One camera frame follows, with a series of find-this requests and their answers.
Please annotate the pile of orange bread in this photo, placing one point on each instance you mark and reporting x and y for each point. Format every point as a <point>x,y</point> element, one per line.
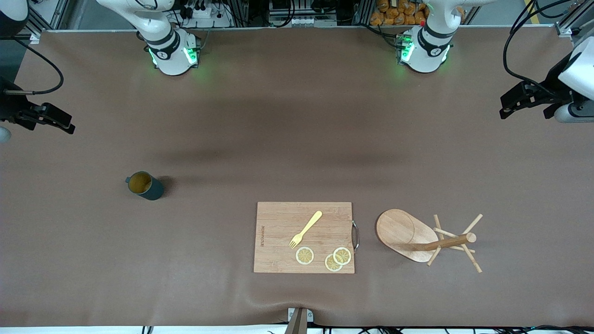
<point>394,16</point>

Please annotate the dark teal cup yellow inside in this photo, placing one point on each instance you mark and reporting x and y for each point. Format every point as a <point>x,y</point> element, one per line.
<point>153,190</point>

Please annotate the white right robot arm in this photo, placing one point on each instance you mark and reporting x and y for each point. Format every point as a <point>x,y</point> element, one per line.
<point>174,60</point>

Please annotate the brown table cover mat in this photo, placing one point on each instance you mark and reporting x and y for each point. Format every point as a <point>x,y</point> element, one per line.
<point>139,255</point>

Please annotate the aluminium frame profile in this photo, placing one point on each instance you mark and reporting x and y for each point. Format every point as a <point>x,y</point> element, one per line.
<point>46,16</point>
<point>568,23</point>

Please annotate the yellow plastic fork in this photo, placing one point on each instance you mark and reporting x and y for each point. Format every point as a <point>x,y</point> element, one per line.
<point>308,227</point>

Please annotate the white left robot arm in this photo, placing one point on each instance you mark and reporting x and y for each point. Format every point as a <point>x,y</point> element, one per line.
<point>424,55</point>

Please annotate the wooden mug tree rack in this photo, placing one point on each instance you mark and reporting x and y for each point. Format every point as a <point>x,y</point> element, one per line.
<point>394,232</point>

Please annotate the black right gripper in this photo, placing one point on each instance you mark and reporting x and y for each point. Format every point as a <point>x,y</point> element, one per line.
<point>8,109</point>

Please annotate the white power strip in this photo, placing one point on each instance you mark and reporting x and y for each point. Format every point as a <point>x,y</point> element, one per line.
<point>204,14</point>

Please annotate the lemon slice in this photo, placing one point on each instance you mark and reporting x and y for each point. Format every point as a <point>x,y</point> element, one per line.
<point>305,255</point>
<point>330,265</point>
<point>342,255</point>

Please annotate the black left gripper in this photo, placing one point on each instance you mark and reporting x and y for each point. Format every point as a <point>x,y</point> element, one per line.
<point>553,82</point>

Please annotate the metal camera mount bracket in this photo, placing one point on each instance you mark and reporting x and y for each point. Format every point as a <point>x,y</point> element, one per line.
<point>297,322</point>

